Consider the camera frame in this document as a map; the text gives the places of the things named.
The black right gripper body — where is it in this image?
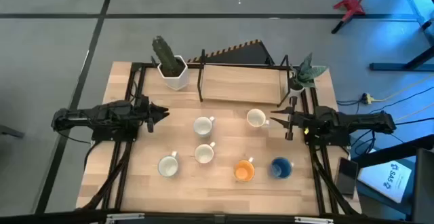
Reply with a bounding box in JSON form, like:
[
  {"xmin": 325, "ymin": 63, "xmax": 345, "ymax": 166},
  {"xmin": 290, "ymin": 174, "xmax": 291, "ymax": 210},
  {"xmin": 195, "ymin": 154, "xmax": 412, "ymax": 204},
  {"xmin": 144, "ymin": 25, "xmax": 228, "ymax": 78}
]
[{"xmin": 285, "ymin": 96, "xmax": 311, "ymax": 141}]

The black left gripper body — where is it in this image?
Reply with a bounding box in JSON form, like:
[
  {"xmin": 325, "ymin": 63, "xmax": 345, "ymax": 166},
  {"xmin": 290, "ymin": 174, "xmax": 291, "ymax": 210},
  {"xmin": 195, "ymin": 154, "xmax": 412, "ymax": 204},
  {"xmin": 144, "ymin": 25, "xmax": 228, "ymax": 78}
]
[{"xmin": 134, "ymin": 94, "xmax": 155, "ymax": 134}]

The cream coffee mug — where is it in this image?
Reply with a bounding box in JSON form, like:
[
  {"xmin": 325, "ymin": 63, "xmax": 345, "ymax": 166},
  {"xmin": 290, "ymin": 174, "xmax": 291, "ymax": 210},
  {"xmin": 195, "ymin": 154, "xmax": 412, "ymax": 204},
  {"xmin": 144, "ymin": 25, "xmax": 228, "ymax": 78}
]
[
  {"xmin": 194, "ymin": 141, "xmax": 216, "ymax": 165},
  {"xmin": 246, "ymin": 108, "xmax": 271, "ymax": 129}
]

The blue coffee mug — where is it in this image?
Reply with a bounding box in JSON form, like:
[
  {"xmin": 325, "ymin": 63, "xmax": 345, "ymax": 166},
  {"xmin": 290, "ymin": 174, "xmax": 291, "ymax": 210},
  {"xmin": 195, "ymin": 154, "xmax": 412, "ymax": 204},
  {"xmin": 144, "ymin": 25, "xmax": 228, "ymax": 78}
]
[{"xmin": 270, "ymin": 156, "xmax": 294, "ymax": 180}]

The grey-white coffee mug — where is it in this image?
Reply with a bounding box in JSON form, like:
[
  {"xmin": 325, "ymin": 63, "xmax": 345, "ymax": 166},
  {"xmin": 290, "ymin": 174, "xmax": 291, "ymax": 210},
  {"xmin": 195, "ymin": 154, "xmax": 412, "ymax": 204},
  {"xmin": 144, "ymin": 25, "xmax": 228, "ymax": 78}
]
[
  {"xmin": 157, "ymin": 151, "xmax": 180, "ymax": 179},
  {"xmin": 193, "ymin": 115, "xmax": 216, "ymax": 138}
]

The orange coffee mug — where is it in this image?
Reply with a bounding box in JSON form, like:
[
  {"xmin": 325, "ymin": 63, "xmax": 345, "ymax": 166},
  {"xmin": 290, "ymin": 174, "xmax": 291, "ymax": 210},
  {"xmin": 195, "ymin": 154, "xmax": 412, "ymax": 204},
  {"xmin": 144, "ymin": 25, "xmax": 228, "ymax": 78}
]
[{"xmin": 233, "ymin": 156, "xmax": 256, "ymax": 183}]

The white hexagonal plant pot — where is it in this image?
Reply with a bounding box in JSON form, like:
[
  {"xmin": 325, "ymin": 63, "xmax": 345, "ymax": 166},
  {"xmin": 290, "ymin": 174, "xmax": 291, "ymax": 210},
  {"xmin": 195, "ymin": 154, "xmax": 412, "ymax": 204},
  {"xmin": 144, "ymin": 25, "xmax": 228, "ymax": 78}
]
[{"xmin": 157, "ymin": 54, "xmax": 189, "ymax": 92}]

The green snake plant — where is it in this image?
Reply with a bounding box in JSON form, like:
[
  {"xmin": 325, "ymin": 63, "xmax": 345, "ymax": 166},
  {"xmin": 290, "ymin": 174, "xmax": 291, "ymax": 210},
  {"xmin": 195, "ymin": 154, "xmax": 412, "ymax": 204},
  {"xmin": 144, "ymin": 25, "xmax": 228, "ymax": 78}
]
[{"xmin": 290, "ymin": 52, "xmax": 329, "ymax": 90}]

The green cactus plant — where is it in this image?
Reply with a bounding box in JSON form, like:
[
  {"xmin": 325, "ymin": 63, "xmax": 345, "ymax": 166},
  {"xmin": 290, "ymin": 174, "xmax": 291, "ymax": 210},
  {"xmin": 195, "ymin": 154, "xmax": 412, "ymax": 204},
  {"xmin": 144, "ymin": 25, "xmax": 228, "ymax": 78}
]
[{"xmin": 151, "ymin": 35, "xmax": 186, "ymax": 77}]

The black smartphone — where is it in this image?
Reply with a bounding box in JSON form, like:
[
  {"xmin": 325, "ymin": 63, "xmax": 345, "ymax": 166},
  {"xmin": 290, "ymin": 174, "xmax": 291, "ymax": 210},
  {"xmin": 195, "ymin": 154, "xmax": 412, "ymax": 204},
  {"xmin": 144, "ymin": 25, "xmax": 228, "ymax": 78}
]
[{"xmin": 334, "ymin": 157, "xmax": 359, "ymax": 198}]

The black desk beam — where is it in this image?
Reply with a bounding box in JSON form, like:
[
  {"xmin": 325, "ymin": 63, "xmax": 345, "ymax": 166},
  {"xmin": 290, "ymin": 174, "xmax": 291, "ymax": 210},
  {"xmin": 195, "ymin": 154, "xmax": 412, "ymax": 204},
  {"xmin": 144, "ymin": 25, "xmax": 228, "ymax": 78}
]
[{"xmin": 352, "ymin": 134, "xmax": 434, "ymax": 169}]

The white printed box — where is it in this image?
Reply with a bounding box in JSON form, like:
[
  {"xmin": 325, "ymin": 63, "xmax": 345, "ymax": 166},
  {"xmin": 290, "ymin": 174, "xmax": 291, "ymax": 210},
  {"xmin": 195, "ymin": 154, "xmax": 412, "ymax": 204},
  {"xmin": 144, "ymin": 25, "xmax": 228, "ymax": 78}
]
[{"xmin": 357, "ymin": 159, "xmax": 413, "ymax": 204}]

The red and black floor stand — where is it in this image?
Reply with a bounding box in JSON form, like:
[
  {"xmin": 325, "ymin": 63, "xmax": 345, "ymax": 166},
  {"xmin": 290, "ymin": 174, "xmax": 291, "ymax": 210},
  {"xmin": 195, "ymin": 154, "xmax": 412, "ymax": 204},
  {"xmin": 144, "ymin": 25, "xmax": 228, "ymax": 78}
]
[{"xmin": 331, "ymin": 0, "xmax": 378, "ymax": 35}]

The dark metal leg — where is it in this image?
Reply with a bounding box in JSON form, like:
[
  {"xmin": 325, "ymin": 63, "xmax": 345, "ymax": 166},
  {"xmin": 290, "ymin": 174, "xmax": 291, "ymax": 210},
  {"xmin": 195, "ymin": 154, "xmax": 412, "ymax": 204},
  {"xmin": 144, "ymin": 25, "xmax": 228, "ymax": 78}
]
[{"xmin": 0, "ymin": 124, "xmax": 26, "ymax": 139}]

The black front crossbar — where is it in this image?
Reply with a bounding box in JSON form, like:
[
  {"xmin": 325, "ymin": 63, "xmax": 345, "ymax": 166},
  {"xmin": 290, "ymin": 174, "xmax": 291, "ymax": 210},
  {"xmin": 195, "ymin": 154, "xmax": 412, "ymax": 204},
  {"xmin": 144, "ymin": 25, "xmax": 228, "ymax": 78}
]
[{"xmin": 0, "ymin": 209, "xmax": 434, "ymax": 224}]

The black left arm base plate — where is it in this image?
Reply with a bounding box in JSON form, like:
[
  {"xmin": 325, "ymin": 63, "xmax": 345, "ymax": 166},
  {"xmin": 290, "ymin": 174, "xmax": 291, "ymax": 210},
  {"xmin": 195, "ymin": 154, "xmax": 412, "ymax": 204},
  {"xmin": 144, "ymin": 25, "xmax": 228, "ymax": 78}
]
[{"xmin": 91, "ymin": 125, "xmax": 140, "ymax": 143}]

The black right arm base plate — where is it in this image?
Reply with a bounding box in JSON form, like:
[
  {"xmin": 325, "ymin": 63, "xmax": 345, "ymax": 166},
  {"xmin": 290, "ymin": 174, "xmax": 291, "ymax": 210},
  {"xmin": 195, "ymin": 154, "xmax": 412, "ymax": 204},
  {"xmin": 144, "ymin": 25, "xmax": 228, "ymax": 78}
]
[{"xmin": 303, "ymin": 128, "xmax": 352, "ymax": 147}]

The wooden shelf with black frame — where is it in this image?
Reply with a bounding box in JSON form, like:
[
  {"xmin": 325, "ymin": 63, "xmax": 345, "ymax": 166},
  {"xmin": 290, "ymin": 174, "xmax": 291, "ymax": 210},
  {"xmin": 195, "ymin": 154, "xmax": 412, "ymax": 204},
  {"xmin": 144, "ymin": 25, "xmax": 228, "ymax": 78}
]
[{"xmin": 197, "ymin": 49, "xmax": 293, "ymax": 108}]

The black aluminium table frame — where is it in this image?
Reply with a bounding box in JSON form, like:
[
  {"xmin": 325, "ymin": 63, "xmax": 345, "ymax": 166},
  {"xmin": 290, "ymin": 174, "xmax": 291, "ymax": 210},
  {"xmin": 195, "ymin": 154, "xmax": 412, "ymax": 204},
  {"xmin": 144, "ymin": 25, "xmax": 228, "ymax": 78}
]
[{"xmin": 76, "ymin": 60, "xmax": 362, "ymax": 217}]

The silver metal bracket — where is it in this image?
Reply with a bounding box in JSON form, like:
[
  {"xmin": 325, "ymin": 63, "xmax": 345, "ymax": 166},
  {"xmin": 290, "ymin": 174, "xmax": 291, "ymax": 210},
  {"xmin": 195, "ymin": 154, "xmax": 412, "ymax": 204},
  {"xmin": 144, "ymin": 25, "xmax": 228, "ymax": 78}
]
[
  {"xmin": 294, "ymin": 216, "xmax": 335, "ymax": 224},
  {"xmin": 105, "ymin": 212, "xmax": 146, "ymax": 224}
]

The black floor cable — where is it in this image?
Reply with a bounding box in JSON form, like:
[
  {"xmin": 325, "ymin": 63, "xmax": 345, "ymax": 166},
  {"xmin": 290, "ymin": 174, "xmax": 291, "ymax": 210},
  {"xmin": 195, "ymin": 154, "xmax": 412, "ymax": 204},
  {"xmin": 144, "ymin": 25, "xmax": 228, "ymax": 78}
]
[{"xmin": 335, "ymin": 87, "xmax": 434, "ymax": 115}]

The yellow cable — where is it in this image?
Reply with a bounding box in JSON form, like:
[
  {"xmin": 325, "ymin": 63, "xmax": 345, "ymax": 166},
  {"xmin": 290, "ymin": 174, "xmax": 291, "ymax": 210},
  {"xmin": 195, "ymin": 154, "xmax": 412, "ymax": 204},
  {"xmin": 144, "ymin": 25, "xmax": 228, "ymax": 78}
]
[{"xmin": 372, "ymin": 75, "xmax": 434, "ymax": 102}]

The metal desk frame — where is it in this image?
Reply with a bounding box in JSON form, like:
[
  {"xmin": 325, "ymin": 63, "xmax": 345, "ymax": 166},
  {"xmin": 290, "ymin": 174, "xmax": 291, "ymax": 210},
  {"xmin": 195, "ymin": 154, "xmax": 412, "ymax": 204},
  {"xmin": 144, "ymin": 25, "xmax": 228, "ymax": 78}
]
[{"xmin": 369, "ymin": 0, "xmax": 434, "ymax": 72}]

